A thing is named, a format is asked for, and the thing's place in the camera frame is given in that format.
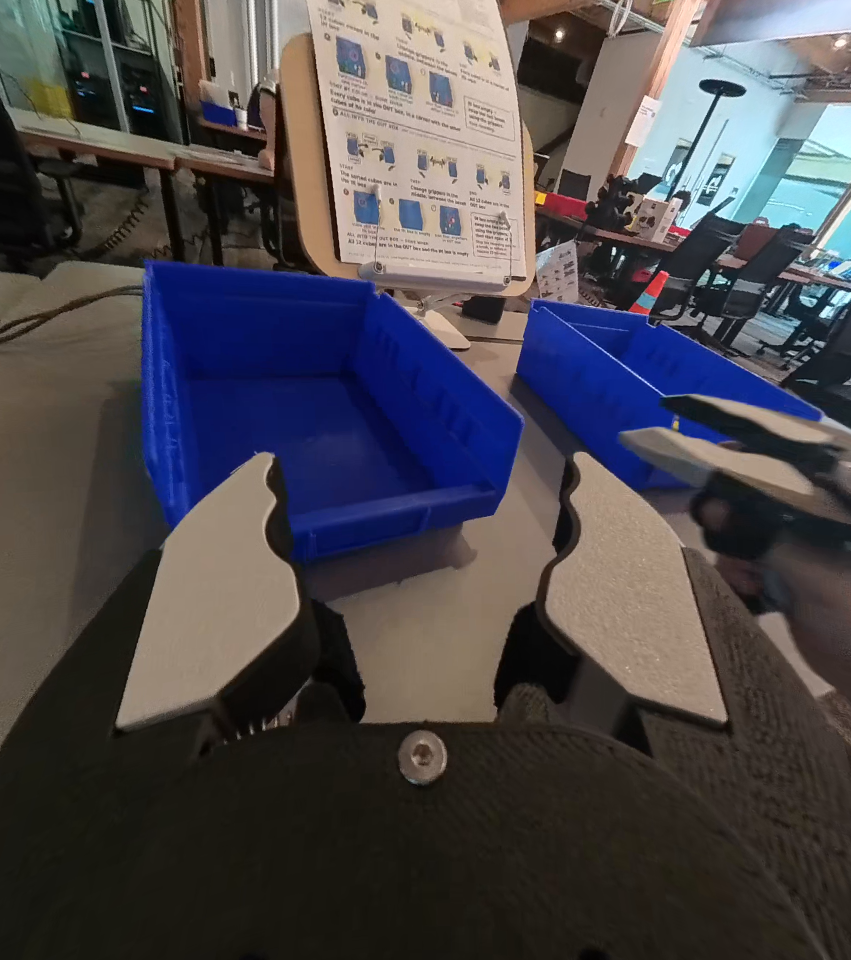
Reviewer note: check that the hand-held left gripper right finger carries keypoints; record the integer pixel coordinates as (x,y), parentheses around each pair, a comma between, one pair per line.
(628,600)

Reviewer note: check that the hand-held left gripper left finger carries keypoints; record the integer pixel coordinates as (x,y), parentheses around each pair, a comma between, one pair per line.
(208,600)

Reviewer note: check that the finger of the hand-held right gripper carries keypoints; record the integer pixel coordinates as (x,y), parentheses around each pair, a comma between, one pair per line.
(755,426)
(718,463)

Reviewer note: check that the blue plastic bin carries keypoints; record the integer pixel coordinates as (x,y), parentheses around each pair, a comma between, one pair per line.
(283,420)
(583,375)

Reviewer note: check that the person's right hand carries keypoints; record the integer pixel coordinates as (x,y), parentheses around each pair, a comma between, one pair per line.
(845,622)

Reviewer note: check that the orange traffic cone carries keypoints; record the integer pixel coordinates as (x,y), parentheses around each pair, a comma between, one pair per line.
(652,294)

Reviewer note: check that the white cardboard box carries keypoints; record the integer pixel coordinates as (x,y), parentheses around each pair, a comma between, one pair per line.
(658,219)

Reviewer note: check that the laminated picture sheet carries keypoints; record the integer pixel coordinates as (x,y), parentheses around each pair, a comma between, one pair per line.
(557,274)

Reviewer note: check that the black equipment pile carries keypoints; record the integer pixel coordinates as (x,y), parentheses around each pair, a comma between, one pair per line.
(613,202)

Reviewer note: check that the small black box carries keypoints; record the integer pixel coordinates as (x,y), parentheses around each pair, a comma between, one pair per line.
(483,309)

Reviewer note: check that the red storage bin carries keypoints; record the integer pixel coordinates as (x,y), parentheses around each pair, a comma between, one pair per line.
(564,206)

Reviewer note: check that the black floor lamp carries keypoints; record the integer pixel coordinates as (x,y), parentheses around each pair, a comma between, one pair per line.
(722,88)

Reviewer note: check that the white document stand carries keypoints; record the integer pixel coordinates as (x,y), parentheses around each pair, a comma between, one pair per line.
(433,276)

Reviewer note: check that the printed instruction sheet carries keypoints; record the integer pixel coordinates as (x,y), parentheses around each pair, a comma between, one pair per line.
(425,150)

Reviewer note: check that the instruction sheet on wooden board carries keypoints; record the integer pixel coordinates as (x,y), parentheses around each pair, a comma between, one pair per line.
(294,150)

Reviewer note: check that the long wooden table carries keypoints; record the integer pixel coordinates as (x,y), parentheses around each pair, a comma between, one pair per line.
(95,142)

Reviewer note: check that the blue storage box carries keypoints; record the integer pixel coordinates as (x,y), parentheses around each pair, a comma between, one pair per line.
(217,114)

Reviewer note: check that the black server rack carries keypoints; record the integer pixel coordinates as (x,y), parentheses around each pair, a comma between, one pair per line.
(140,82)

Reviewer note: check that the yellow storage bin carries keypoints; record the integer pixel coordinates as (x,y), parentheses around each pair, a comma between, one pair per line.
(47,101)

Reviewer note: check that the white wall notice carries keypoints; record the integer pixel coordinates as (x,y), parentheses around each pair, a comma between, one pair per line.
(644,120)

